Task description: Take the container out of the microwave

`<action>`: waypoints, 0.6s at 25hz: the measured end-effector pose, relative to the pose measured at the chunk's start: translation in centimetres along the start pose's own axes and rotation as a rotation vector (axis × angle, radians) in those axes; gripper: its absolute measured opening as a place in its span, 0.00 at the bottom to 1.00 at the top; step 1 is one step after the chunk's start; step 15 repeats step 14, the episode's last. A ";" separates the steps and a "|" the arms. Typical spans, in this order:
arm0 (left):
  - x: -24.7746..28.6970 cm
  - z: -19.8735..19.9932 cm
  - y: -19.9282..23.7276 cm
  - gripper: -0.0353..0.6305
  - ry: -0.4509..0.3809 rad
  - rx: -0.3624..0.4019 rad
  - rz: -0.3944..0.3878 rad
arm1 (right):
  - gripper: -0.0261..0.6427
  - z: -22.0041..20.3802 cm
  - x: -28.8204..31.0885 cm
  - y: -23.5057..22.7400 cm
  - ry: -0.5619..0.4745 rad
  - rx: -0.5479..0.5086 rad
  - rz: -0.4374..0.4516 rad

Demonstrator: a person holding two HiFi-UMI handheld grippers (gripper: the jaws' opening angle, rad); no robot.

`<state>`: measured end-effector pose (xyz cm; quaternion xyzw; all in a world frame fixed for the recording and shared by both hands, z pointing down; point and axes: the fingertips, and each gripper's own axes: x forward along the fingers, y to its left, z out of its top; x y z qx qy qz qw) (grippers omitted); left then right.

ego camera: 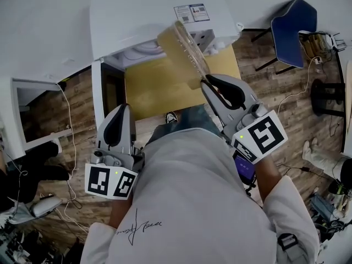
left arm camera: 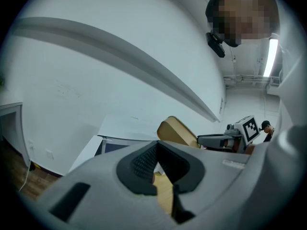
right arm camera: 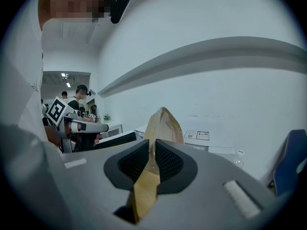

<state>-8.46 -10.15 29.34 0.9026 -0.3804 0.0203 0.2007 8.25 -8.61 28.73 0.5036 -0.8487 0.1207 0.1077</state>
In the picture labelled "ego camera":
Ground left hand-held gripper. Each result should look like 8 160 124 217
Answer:
84 103 145 201

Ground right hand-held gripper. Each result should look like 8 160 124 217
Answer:
200 74 289 164

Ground white refrigerator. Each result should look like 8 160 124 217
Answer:
89 0 243 131

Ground person's left forearm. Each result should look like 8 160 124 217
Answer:
108 198 133 230

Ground person's right forearm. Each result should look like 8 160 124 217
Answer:
254 154 283 203

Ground person's blue jeans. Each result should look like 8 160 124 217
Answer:
152 104 223 142

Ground person's white sneaker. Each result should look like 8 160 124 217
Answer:
164 111 179 125

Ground black device with purple screen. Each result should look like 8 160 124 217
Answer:
232 150 257 188

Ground blue chair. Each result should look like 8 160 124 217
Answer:
251 0 318 75

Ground person's white shirt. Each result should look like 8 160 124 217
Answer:
79 128 321 264

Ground brown cardboard box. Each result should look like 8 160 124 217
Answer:
299 31 331 60

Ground black stand base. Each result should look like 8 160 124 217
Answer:
310 78 346 118

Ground white table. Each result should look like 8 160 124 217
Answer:
0 75 74 163

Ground round light wooden table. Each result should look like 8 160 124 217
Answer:
340 55 352 155

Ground white router with antennas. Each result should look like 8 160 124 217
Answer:
326 31 346 51

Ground long white floor cable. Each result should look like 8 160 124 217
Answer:
54 82 91 234

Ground white charging cable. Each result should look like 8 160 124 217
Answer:
276 56 323 116

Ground backpack strap buckle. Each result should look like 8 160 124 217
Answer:
276 232 301 260

